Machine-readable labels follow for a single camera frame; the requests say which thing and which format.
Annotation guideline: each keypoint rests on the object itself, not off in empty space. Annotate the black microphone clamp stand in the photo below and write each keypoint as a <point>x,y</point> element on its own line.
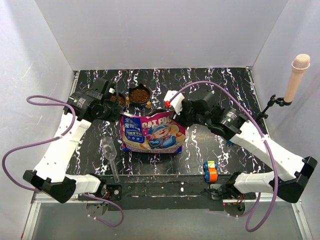
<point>272,101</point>

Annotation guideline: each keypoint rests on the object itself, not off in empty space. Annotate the black left pet bowl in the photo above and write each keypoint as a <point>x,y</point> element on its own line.
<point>118,100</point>

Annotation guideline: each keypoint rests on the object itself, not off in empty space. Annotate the pink microphone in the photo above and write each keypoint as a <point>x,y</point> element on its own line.
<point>298,67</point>

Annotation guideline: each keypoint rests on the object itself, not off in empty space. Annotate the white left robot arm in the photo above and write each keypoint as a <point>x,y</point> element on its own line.
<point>97,103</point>

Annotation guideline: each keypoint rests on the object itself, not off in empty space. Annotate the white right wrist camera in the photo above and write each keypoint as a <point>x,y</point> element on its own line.
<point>173,99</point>

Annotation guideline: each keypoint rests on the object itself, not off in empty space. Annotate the clear plastic scoop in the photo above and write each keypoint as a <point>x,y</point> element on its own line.
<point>110,154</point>

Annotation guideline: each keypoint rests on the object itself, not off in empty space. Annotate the blue orange toy car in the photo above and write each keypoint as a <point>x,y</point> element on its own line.
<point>210,171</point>

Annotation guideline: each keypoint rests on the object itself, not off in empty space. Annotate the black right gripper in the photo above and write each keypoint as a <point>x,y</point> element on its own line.
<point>180,117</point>

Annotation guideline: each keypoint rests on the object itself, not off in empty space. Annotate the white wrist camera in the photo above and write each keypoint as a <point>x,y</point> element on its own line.
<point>173,99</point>
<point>112,90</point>

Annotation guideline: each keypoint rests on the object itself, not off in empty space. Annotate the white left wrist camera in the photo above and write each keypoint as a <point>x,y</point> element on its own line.
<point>112,90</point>

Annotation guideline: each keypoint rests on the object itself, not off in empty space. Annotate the pink pet food bag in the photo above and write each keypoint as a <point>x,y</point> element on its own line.
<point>154,134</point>

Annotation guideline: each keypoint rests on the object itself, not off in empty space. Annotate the black pet bowl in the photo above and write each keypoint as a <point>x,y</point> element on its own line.
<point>118,100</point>
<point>140,96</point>

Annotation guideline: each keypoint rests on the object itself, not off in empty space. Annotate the black right pet bowl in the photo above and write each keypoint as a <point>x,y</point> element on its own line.
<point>140,96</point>

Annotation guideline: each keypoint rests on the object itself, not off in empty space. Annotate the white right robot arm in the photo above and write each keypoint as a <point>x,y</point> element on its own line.
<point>290,172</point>

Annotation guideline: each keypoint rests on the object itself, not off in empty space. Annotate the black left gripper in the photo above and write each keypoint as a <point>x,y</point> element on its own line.
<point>116,109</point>

